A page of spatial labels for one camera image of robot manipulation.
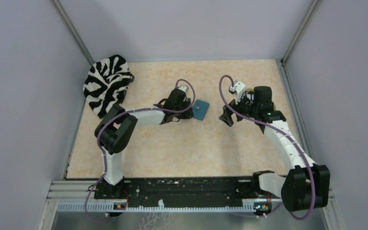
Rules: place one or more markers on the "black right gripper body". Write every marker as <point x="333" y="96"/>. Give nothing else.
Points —
<point x="244" y="108"/>

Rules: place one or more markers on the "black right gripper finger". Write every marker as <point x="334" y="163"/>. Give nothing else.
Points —
<point x="227" y="119"/>
<point x="226" y="111"/>

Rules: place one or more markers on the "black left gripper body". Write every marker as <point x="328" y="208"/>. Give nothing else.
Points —
<point x="185" y="115"/>

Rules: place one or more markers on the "teal leather card holder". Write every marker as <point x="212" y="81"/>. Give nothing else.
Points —
<point x="200" y="109"/>

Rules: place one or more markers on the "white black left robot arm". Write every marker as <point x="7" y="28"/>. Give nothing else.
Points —
<point x="115" y="130"/>

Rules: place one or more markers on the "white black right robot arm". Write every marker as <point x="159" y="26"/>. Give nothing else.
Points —
<point x="306" y="184"/>

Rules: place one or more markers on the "zebra striped cloth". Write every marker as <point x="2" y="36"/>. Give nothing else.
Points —
<point x="107" y="84"/>

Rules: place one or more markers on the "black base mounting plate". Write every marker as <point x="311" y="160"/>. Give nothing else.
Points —
<point x="183" y="192"/>

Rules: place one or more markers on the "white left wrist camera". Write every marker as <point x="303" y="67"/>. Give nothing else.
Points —
<point x="184" y="88"/>

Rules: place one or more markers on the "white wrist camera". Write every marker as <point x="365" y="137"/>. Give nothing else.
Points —
<point x="184" y="88"/>
<point x="237" y="88"/>

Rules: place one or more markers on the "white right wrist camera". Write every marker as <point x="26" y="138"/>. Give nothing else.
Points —
<point x="237" y="88"/>

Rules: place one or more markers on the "aluminium frame rail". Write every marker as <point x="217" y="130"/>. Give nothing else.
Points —
<point x="78" y="195"/>

